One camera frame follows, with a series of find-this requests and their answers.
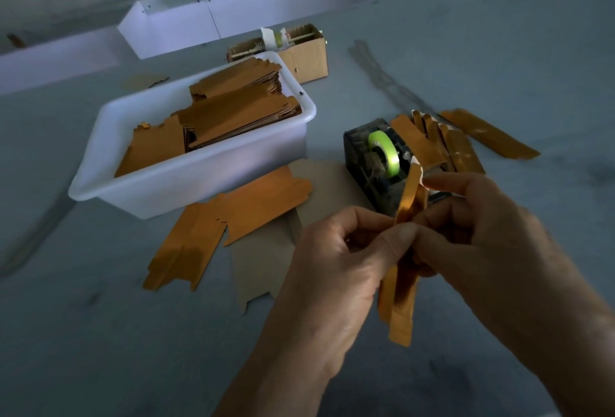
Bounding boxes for person's right hand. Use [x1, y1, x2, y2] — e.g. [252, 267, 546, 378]
[413, 173, 602, 355]

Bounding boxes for person's left hand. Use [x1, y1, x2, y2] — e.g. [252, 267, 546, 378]
[279, 205, 419, 375]

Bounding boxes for single beige blank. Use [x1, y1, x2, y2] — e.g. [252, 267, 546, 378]
[229, 214, 301, 314]

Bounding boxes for pile of beige blanks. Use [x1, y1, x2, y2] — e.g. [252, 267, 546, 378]
[288, 157, 371, 230]

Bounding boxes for gold cartons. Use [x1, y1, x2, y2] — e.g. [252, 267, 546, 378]
[114, 56, 303, 179]

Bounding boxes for person's left forearm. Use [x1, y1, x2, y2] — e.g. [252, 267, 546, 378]
[213, 330, 359, 417]

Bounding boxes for person's right forearm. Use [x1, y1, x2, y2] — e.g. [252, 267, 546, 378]
[538, 311, 615, 417]

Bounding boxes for black tape dispenser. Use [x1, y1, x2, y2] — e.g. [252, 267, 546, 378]
[343, 116, 448, 218]

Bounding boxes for green tape roll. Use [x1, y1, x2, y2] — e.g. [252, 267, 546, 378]
[368, 129, 403, 177]

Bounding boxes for white plastic bin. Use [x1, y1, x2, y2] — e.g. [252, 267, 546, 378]
[68, 51, 317, 220]

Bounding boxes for small cardboard box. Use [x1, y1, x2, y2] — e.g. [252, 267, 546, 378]
[227, 23, 329, 84]

